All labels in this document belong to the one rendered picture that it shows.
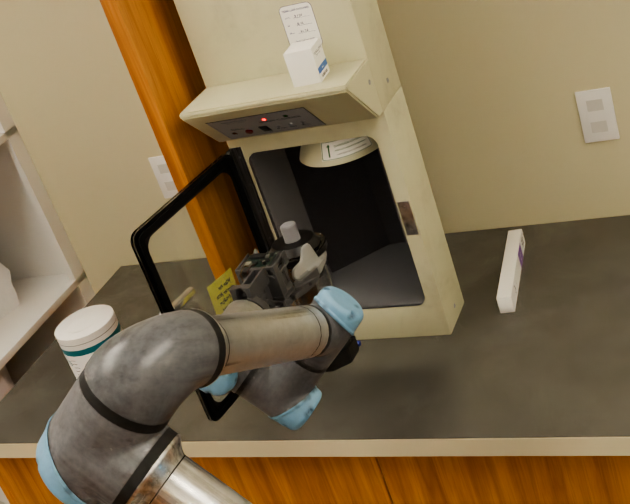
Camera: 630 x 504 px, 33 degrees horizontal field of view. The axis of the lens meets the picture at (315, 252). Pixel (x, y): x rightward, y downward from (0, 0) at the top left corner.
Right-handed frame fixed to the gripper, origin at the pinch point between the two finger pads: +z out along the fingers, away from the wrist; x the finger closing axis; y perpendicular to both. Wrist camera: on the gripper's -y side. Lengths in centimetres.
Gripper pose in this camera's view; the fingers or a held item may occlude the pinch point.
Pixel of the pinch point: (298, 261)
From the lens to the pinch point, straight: 184.8
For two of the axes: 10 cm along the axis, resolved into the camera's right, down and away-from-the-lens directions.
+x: -8.9, 0.9, 4.5
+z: 3.4, -5.2, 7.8
